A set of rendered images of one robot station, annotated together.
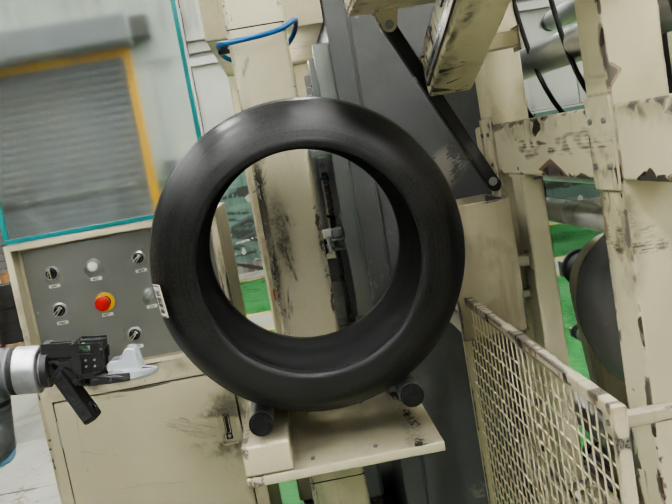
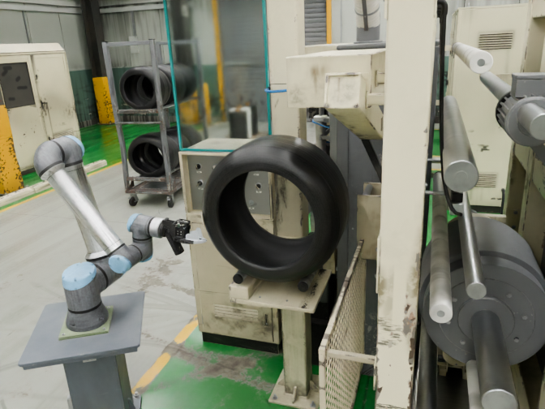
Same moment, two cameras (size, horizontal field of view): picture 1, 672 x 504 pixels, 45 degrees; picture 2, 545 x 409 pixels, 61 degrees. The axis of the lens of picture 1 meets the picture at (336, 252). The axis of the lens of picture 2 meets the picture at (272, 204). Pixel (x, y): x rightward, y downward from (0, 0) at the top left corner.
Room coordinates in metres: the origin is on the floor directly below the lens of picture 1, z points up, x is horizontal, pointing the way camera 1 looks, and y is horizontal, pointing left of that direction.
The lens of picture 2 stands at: (-0.12, -0.61, 1.82)
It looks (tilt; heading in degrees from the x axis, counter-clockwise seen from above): 19 degrees down; 22
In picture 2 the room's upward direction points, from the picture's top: 3 degrees counter-clockwise
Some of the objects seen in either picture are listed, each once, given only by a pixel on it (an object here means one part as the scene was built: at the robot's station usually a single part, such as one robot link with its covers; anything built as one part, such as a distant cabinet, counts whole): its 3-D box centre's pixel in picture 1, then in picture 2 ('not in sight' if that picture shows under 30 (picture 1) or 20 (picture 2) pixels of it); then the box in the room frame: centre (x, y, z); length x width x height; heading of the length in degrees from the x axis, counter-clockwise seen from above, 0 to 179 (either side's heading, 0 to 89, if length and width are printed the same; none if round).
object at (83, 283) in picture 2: not in sight; (82, 285); (1.33, 0.95, 0.80); 0.17 x 0.15 x 0.18; 1
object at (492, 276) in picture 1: (475, 264); (376, 221); (1.85, -0.31, 1.05); 0.20 x 0.15 x 0.30; 3
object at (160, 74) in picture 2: not in sight; (164, 120); (4.92, 2.86, 0.96); 1.36 x 0.71 x 1.92; 3
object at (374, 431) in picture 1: (339, 431); (283, 284); (1.61, 0.06, 0.80); 0.37 x 0.36 x 0.02; 93
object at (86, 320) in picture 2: not in sight; (86, 311); (1.33, 0.95, 0.67); 0.19 x 0.19 x 0.10
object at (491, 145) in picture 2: not in sight; (478, 103); (5.83, -0.83, 1.05); 1.61 x 0.73 x 2.10; 3
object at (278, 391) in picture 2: not in sight; (298, 387); (1.86, 0.09, 0.02); 0.27 x 0.27 x 0.04; 3
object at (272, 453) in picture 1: (268, 427); (253, 273); (1.60, 0.20, 0.83); 0.36 x 0.09 x 0.06; 3
